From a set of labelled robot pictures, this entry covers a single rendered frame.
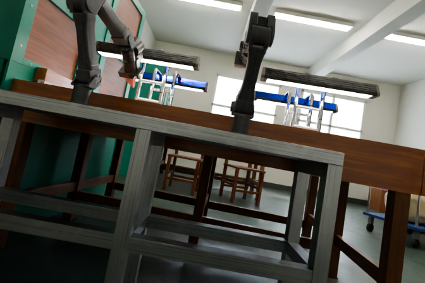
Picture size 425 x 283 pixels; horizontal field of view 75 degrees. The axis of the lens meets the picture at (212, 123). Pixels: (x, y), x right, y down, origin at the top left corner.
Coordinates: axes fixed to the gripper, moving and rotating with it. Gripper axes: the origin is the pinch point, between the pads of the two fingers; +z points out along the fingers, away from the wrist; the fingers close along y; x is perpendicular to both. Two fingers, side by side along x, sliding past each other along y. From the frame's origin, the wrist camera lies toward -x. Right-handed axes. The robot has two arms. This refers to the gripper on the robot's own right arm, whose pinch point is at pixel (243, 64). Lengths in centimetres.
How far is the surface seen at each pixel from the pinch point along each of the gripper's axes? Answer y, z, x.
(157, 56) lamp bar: 47.0, 10.3, 0.7
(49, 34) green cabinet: 104, 2, 2
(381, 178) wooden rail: -61, -28, 46
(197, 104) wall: 53, 513, -60
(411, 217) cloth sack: -225, 168, 78
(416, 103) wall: -429, 454, -142
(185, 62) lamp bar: 30.9, 8.5, 1.6
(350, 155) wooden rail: -48, -27, 39
